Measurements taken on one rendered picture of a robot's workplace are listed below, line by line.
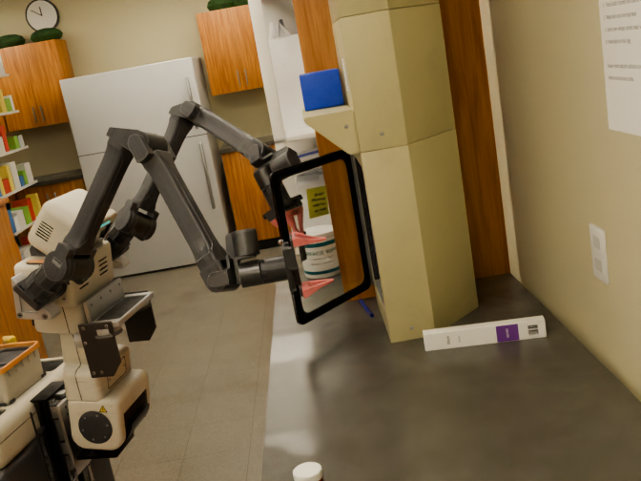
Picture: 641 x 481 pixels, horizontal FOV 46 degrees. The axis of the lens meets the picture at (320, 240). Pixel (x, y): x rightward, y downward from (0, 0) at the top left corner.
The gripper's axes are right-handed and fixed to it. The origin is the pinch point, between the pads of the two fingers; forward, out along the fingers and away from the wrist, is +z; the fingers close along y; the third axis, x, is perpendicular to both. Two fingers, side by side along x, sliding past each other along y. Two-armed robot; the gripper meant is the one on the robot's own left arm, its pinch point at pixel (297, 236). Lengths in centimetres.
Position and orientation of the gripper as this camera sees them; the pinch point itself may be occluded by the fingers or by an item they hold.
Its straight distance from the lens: 196.3
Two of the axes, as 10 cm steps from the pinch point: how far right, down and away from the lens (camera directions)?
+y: -6.0, 3.7, 7.1
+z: 4.7, 8.8, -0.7
